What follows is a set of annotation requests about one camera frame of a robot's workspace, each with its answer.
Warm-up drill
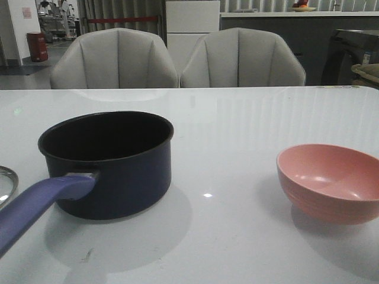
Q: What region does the pink bowl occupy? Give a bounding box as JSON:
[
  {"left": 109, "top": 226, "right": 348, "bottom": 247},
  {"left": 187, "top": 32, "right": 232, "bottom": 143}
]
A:
[{"left": 276, "top": 144, "right": 378, "bottom": 225}]

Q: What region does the glass lid purple knob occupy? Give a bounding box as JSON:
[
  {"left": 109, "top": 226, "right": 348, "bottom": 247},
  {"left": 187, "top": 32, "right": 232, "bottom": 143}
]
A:
[{"left": 1, "top": 166, "right": 19, "bottom": 209}]

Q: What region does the right grey armchair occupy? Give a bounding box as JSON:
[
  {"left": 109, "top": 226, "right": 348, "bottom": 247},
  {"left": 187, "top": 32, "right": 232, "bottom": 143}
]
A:
[{"left": 181, "top": 28, "right": 306, "bottom": 88}]

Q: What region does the grey armchair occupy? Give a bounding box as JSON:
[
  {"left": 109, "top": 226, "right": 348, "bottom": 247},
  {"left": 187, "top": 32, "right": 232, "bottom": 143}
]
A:
[
  {"left": 50, "top": 28, "right": 179, "bottom": 89},
  {"left": 181, "top": 28, "right": 306, "bottom": 88}
]

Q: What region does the left grey armchair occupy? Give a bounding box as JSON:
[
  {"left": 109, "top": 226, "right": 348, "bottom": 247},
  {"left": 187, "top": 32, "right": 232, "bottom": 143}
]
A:
[{"left": 50, "top": 28, "right": 179, "bottom": 89}]

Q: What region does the white cabinet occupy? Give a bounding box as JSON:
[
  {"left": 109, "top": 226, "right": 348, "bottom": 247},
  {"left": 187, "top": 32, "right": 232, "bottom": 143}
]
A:
[{"left": 166, "top": 1, "right": 220, "bottom": 73}]

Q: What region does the red barrier belt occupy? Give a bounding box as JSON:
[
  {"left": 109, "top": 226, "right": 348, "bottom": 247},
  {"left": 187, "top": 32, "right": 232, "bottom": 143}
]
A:
[{"left": 86, "top": 15, "right": 159, "bottom": 24}]

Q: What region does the grey counter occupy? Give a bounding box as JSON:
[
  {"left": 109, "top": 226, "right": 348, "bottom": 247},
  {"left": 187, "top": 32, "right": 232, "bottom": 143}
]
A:
[{"left": 220, "top": 12, "right": 378, "bottom": 86}]

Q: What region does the fruit plate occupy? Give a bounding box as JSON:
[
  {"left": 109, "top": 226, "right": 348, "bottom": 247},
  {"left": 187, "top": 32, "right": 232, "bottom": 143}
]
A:
[{"left": 290, "top": 0, "right": 316, "bottom": 12}]

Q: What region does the red bin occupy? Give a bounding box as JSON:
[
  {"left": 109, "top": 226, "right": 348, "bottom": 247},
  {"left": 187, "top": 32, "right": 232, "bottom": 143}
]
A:
[{"left": 27, "top": 32, "right": 48, "bottom": 62}]

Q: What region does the dark appliance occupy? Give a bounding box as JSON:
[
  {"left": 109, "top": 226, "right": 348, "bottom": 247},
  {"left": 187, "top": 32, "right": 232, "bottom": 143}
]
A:
[{"left": 321, "top": 29, "right": 378, "bottom": 85}]

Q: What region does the beige cushion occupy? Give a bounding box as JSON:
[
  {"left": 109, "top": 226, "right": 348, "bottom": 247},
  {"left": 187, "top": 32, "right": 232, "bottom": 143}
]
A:
[{"left": 351, "top": 63, "right": 379, "bottom": 89}]

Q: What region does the dark blue saucepan purple handle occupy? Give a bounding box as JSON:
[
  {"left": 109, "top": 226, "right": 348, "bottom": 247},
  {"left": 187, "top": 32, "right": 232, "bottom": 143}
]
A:
[{"left": 1, "top": 111, "right": 174, "bottom": 254}]

